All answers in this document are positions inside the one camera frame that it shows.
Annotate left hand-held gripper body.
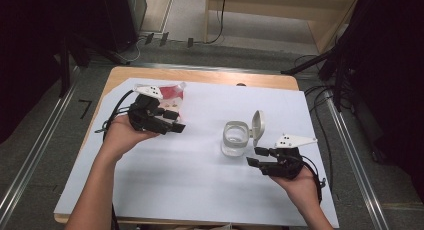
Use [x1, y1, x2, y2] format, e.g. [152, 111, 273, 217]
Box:
[128, 84, 174, 135]

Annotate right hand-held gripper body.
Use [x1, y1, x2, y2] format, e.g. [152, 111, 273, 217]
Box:
[259, 133, 317, 181]

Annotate red and white spout pouch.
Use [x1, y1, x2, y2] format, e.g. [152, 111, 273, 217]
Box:
[155, 82, 187, 124]

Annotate clear jar with white lid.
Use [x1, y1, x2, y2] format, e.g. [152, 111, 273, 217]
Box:
[220, 109, 267, 158]

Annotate person's right hand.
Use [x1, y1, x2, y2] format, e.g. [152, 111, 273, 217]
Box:
[269, 166, 323, 208]

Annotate person's left hand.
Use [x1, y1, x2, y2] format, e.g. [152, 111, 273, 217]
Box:
[101, 114, 160, 161]

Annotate wooden table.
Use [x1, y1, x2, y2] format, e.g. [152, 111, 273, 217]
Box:
[53, 65, 300, 224]

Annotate white table mat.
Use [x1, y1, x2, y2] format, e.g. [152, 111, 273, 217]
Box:
[53, 77, 340, 228]

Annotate black stand legs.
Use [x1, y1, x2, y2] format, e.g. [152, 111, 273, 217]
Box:
[59, 34, 131, 98]

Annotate black cabinet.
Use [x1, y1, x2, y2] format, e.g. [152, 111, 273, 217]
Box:
[99, 0, 148, 53]

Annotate black tripod stand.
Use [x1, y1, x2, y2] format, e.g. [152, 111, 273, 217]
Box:
[281, 39, 356, 113]

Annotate dark curtain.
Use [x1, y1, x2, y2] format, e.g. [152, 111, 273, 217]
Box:
[0, 0, 71, 144]
[333, 0, 424, 204]

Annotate right hand-held gripper black cable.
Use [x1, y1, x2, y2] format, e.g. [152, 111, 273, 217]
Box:
[301, 154, 327, 204]

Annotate black floor cables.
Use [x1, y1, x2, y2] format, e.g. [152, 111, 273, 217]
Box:
[293, 54, 336, 191]

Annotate metal floor rail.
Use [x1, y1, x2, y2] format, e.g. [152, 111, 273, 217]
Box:
[89, 61, 284, 75]
[324, 89, 390, 230]
[0, 66, 80, 221]

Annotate white floor cable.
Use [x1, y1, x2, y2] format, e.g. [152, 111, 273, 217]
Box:
[116, 36, 148, 65]

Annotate hanging black cable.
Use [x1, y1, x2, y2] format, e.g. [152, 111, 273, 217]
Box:
[204, 0, 228, 45]

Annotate light wooden frame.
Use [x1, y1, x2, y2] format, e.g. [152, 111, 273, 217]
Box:
[203, 0, 363, 54]

